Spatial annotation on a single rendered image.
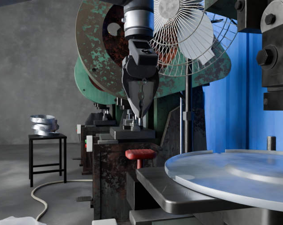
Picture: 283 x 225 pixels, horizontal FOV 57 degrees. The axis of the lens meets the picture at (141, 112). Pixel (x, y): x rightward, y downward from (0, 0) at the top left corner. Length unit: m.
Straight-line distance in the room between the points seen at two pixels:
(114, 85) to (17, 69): 5.61
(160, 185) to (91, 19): 1.48
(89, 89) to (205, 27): 2.39
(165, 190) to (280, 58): 0.24
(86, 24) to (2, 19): 5.82
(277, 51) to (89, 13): 1.41
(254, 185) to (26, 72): 6.87
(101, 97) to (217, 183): 3.09
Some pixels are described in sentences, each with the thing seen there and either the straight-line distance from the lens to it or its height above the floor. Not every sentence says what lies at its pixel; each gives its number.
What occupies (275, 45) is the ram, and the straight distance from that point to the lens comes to 0.41.
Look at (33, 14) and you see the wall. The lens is 7.35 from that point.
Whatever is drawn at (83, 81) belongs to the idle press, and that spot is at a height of 1.21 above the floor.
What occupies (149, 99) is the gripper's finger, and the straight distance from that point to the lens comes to 0.63.
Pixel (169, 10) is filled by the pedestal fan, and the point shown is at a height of 1.27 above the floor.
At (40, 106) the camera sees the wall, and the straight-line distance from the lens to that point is 6.95.
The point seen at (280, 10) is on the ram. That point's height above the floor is 1.00.
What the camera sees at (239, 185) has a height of 0.78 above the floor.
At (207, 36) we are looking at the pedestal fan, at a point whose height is 1.16.
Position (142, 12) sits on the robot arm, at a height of 1.09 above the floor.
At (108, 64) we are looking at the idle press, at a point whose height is 1.14.
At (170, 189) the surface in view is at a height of 0.78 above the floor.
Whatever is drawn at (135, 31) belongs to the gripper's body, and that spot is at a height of 1.05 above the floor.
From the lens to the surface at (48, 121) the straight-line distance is 3.16.
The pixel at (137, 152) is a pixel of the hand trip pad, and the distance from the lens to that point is 0.62.
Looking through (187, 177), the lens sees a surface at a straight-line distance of 0.32.
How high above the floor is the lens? 0.86
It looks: 1 degrees down
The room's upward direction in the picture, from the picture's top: straight up
